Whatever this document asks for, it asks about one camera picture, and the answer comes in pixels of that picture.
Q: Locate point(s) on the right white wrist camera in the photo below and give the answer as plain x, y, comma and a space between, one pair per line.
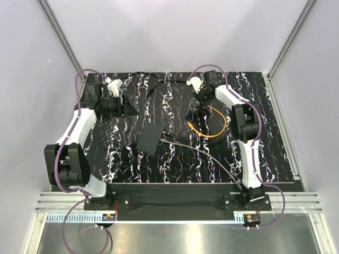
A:
196, 83

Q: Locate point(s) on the aluminium front rail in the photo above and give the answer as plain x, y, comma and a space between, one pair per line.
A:
50, 202

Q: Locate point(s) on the aluminium frame post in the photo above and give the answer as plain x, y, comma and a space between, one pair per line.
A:
307, 9
51, 17

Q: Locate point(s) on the right aluminium frame post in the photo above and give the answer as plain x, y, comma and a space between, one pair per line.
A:
307, 9

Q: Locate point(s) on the white slotted cable duct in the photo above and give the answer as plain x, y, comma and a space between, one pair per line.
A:
165, 216

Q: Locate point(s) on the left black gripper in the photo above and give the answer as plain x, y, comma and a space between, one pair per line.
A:
129, 109

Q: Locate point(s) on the left aluminium frame post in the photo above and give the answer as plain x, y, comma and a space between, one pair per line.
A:
51, 17

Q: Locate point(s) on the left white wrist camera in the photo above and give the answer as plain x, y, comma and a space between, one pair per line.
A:
114, 86

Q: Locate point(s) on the black marble pattern mat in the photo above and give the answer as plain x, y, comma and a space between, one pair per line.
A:
187, 153

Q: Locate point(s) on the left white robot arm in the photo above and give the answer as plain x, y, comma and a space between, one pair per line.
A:
67, 166

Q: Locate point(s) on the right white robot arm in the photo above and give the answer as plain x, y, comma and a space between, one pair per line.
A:
245, 127

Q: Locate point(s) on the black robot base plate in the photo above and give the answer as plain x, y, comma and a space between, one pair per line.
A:
153, 196

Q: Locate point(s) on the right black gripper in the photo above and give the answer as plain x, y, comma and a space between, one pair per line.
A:
204, 105

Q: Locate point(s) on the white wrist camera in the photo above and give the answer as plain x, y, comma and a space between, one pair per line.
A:
196, 83
114, 86

